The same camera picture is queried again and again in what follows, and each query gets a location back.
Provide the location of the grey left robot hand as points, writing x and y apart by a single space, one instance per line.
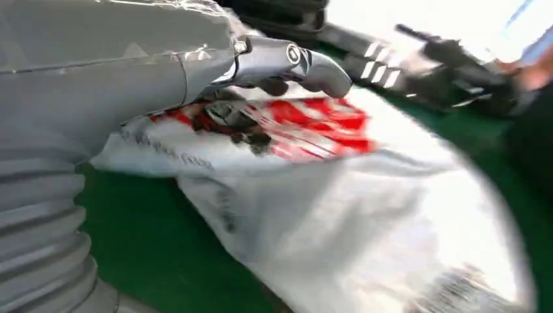
108 60

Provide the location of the white plastic parcel bag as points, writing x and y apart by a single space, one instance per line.
328 207

